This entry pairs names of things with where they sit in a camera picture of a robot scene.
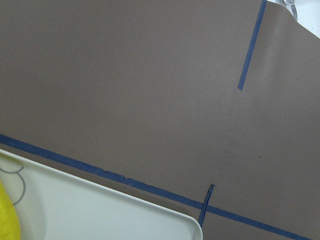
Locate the white bear tray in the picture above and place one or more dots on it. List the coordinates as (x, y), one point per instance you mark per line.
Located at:
(55, 205)

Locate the long metal grabber tool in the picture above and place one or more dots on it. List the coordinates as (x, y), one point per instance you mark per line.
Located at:
(290, 5)

